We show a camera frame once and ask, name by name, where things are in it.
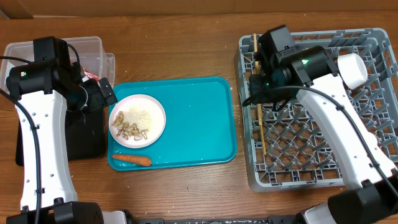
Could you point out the orange carrot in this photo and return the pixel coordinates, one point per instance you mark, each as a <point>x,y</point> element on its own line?
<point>137,160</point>

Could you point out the black plastic tray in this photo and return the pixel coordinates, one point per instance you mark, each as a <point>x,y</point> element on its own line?
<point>85,134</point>

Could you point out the teal serving tray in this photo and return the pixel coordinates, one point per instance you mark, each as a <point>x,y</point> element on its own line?
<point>199,125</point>

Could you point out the clear plastic bin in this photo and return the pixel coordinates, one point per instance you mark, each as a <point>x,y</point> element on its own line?
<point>92,56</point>

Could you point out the grey dishwasher rack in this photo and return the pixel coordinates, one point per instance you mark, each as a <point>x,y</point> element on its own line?
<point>298,156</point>

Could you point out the rice pile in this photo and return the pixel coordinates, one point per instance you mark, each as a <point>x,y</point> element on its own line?
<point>141,118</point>

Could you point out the red snack wrapper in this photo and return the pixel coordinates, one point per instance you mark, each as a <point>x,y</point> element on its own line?
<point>83,73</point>

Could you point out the white round plate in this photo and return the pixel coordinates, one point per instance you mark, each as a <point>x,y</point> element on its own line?
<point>142,102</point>

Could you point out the peanut shells pile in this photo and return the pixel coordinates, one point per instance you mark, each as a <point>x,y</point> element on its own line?
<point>127,129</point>

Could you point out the wooden chopstick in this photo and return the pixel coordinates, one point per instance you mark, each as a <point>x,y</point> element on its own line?
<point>259,106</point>

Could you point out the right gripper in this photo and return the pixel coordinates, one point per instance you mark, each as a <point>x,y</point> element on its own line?
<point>259,85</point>

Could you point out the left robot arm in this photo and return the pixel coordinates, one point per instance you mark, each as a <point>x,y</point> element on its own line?
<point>50,93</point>

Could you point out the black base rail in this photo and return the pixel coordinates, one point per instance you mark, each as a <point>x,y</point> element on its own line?
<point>273,219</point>

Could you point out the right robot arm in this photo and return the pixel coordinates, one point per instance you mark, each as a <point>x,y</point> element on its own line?
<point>319,84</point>

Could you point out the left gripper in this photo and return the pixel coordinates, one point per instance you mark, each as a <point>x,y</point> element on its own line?
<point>98,100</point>

